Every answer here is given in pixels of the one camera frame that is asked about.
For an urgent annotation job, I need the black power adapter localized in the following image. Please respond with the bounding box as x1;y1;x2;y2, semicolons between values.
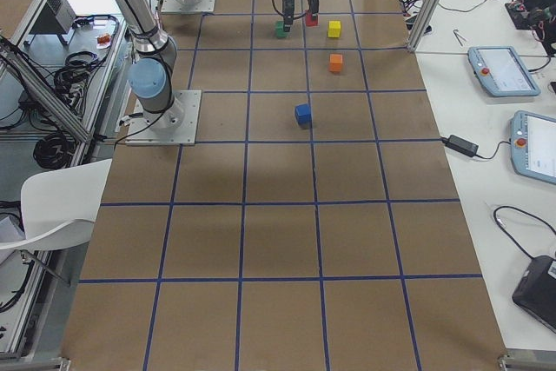
441;135;479;157

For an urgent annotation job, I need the white chair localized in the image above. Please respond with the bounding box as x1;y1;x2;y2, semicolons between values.
1;159;112;262

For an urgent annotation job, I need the red wooden block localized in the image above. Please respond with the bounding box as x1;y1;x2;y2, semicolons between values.
304;10;319;27

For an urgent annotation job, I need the green wooden block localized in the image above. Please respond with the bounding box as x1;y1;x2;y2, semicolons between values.
275;21;288;39

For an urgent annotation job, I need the orange wooden block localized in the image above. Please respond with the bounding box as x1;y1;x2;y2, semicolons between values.
328;53;344;74

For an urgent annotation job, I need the teach pendant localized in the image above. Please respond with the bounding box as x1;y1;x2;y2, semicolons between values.
510;110;555;184
467;46;540;97

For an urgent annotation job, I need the yellow wooden block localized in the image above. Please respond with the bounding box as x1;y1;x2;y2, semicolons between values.
328;20;342;39

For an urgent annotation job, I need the grey control box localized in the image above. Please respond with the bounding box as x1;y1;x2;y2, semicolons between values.
24;0;76;46

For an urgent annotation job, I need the black coiled cable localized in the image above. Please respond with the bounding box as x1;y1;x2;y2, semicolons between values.
33;129;75;170

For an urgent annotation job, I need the lower teach pendant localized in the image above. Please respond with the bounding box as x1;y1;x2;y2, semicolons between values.
510;110;555;184

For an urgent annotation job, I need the upper teach pendant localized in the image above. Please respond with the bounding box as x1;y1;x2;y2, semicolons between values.
467;46;540;97

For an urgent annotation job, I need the blue wooden block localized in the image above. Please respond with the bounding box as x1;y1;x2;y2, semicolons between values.
295;103;312;126

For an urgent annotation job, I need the black laptop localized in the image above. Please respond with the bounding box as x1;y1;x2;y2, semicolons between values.
512;255;555;332

